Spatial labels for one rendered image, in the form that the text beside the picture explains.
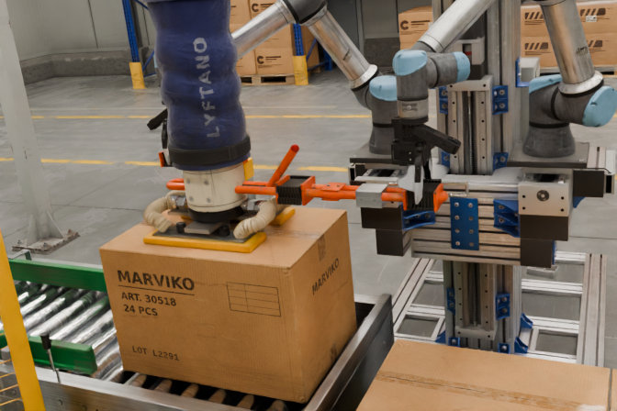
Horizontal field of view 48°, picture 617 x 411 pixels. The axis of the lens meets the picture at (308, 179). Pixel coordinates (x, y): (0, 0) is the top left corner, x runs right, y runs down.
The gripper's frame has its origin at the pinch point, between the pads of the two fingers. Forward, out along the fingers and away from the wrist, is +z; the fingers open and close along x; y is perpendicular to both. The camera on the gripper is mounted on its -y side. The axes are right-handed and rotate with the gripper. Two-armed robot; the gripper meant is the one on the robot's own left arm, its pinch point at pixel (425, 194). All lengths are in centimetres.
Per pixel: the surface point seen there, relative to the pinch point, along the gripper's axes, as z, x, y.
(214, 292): 23, 20, 53
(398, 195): -0.7, 3.8, 6.0
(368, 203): 1.6, 4.0, 13.7
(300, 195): 0.2, 4.8, 32.0
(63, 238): 104, -168, 289
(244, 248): 11.7, 15.0, 44.7
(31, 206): 80, -163, 306
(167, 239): 11, 15, 69
